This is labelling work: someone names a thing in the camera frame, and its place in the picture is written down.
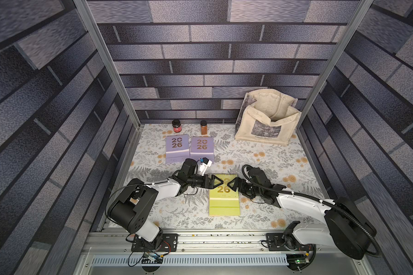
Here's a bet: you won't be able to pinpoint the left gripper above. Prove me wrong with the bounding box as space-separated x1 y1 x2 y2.
186 173 224 190

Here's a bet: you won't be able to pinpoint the green 2026 desk calendar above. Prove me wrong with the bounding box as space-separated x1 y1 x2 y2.
209 174 240 217

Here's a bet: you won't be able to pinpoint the purple calendar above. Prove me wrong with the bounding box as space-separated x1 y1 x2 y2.
165 135 190 165
190 136 215 162

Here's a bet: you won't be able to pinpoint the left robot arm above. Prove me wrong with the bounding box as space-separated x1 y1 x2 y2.
104 158 224 246

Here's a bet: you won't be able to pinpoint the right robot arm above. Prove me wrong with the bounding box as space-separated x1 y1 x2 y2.
227 165 382 260

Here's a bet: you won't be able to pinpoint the amber spice jar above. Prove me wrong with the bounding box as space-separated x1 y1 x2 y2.
200 120 208 135

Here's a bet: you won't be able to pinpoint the red-labelled dark jar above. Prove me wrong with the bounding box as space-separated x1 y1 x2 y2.
172 119 182 133

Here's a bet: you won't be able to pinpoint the beige canvas tote bag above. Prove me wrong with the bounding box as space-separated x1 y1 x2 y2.
235 89 302 146

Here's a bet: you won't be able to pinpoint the right circuit board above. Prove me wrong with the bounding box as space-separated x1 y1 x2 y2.
286 254 310 272

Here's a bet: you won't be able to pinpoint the circuit board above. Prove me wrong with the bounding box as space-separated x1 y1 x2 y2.
286 254 310 272
141 253 164 265

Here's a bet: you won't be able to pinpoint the left circuit board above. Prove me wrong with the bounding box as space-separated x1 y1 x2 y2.
141 253 164 265

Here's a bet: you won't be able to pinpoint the perforated metal grille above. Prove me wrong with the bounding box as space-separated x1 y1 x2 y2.
91 254 289 267

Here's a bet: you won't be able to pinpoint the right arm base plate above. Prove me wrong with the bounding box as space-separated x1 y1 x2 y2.
266 233 314 252

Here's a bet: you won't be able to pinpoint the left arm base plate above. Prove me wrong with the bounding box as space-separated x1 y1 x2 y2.
131 233 179 253

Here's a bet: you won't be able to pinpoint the left aluminium frame post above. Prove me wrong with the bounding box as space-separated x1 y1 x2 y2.
73 0 141 128

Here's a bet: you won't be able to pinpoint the aluminium frame post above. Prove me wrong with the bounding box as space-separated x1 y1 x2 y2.
73 0 141 128
296 0 375 128

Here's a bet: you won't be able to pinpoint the aluminium mounting rail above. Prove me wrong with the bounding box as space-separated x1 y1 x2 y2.
84 229 364 256

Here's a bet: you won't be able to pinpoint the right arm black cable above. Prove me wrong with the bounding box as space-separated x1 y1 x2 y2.
240 164 381 272

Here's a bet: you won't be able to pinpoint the right aluminium frame post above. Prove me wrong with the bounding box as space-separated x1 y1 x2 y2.
296 0 375 128

